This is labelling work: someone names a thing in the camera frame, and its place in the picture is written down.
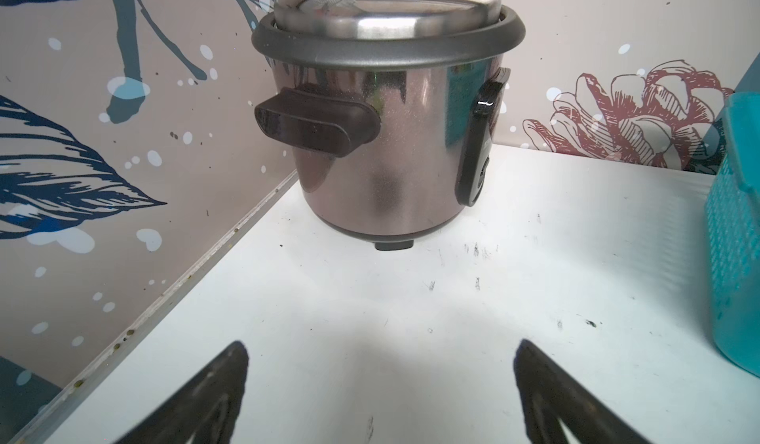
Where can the stainless steel rice cooker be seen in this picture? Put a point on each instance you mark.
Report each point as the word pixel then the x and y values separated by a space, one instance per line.
pixel 389 107

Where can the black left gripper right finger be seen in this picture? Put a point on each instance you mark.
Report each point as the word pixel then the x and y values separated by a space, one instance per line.
pixel 553 401

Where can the teal plastic basket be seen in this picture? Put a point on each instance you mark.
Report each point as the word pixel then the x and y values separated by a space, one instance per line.
pixel 732 210

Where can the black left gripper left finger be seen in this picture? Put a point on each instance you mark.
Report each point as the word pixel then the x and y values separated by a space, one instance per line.
pixel 205 409

